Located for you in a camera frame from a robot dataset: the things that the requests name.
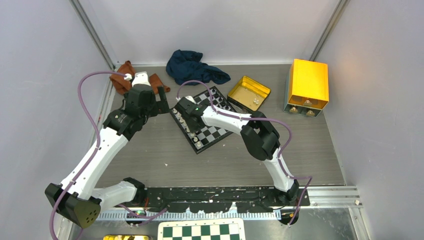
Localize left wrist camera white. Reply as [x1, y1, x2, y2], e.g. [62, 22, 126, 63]
[124, 71, 151, 87]

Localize gold tin tray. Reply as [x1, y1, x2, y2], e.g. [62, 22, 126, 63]
[227, 75, 271, 113]

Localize black white chessboard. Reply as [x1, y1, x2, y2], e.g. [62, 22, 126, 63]
[170, 86, 236, 154]

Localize gold object bottom edge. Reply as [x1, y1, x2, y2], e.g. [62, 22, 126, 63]
[103, 234, 152, 240]

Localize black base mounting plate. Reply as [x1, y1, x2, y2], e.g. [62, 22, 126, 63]
[124, 186, 310, 214]

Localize orange brown cloth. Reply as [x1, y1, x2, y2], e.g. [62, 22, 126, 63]
[109, 60, 171, 95]

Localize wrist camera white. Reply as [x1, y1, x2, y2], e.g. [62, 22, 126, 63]
[185, 95, 196, 104]
[124, 71, 151, 87]

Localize green white checkered board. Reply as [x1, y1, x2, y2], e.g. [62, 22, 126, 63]
[157, 218, 246, 240]

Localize dark blue cloth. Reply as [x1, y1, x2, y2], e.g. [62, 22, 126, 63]
[165, 49, 231, 85]

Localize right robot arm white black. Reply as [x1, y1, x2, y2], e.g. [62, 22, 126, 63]
[174, 96, 299, 206]

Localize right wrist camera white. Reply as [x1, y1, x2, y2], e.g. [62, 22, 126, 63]
[185, 95, 196, 104]

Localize yellow drawer box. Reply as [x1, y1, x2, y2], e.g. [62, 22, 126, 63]
[283, 58, 330, 117]

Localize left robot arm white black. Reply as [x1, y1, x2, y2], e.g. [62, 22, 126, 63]
[44, 84, 170, 229]

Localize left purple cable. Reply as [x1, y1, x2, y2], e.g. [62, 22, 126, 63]
[49, 71, 168, 240]

